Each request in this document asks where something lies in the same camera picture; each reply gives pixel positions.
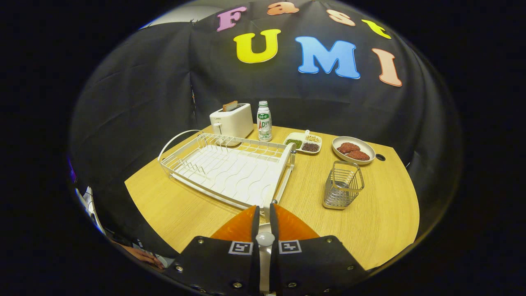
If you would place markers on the red meat piece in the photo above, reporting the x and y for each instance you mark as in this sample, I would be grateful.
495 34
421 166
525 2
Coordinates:
358 155
349 146

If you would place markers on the pile of pale beans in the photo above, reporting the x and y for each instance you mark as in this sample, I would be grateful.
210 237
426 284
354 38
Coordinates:
313 138

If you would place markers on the white green-label drink bottle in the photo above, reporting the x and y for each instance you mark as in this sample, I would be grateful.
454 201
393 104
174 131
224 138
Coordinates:
264 123

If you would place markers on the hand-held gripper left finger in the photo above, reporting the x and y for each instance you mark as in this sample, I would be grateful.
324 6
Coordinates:
254 267

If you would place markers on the pile of green beans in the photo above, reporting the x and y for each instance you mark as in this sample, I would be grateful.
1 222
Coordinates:
293 142

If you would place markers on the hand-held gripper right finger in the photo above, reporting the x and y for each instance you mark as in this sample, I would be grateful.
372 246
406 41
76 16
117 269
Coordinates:
274 267

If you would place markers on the white divided snack dish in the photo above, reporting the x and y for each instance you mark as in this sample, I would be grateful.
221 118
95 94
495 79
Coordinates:
306 133

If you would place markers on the pile of dark beans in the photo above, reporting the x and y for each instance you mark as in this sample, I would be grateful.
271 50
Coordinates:
310 146

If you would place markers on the beige plate with meat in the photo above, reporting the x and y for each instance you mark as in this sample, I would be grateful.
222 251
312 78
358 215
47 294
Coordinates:
367 146

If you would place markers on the black backdrop cloth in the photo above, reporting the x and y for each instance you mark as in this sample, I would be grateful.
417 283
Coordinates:
144 102

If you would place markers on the white toaster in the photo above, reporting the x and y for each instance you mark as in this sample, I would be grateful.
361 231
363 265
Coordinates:
234 121

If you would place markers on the brown bread slice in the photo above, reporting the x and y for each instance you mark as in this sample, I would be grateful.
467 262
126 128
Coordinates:
230 106

